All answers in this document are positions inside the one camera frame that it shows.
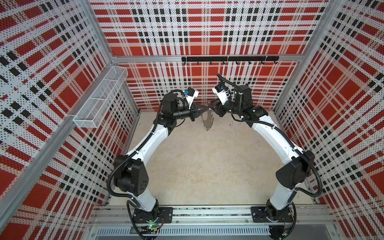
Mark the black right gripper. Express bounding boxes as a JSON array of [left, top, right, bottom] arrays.
[[207, 97, 242, 119]]

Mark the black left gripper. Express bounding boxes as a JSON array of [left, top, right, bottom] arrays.
[[173, 103, 209, 122]]

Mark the red-handled key organizer ring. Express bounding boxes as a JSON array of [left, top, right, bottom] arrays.
[[200, 105, 216, 132]]

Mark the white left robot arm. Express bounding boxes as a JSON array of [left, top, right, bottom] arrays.
[[107, 88, 209, 223]]

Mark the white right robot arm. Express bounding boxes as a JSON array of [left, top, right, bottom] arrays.
[[211, 83, 315, 222]]

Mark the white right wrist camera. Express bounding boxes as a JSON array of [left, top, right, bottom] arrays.
[[212, 83, 231, 105]]

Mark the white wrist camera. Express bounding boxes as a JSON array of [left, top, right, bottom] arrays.
[[212, 83, 231, 105], [183, 87, 200, 109]]

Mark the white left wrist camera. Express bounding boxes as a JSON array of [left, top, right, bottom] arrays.
[[183, 87, 200, 109]]

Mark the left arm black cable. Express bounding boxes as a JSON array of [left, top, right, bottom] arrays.
[[106, 89, 190, 199]]

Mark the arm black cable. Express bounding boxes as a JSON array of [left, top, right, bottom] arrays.
[[216, 73, 323, 198], [106, 89, 190, 199]]

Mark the black hook rail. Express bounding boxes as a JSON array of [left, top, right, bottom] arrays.
[[181, 56, 280, 63]]

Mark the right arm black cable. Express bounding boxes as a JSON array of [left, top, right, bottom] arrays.
[[216, 73, 323, 198]]

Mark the white wire mesh basket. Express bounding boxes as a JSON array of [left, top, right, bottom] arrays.
[[74, 66, 128, 129]]

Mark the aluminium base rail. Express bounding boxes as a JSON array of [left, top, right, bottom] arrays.
[[86, 205, 334, 238]]

